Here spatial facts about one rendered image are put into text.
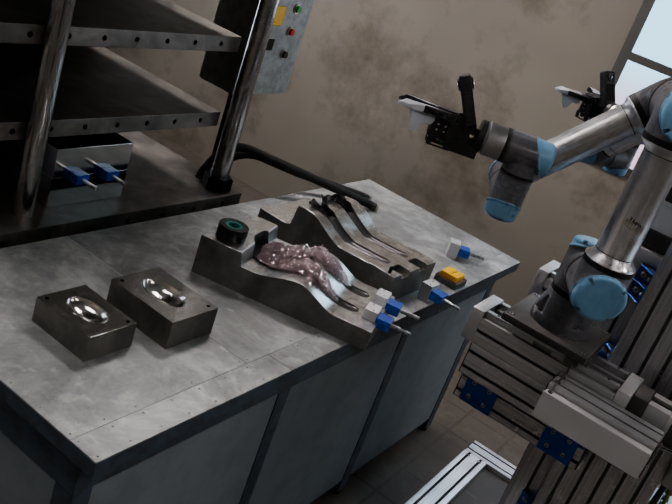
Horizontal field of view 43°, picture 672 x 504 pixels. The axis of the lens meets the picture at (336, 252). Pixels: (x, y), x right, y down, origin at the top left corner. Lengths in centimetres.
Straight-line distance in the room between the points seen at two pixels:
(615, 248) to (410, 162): 283
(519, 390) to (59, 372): 109
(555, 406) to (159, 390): 88
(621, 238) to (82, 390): 115
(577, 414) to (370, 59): 307
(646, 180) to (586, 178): 243
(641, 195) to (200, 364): 101
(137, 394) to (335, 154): 328
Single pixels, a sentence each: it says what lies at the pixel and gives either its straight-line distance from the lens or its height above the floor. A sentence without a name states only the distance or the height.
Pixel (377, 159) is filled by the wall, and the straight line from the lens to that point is 476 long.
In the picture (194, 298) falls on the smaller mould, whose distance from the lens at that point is 201.
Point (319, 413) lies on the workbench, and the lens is 244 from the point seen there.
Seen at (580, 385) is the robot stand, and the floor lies 96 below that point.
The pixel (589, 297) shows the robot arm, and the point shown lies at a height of 120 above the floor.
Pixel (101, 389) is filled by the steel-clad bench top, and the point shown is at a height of 80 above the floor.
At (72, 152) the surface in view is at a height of 95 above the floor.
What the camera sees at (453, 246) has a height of 84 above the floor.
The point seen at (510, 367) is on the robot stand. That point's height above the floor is 90.
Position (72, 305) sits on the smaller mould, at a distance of 192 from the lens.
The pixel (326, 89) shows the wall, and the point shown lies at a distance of 490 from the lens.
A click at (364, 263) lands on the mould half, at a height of 88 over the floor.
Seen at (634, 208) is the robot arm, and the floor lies 141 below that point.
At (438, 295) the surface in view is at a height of 84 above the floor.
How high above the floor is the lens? 183
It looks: 23 degrees down
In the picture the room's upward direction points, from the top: 20 degrees clockwise
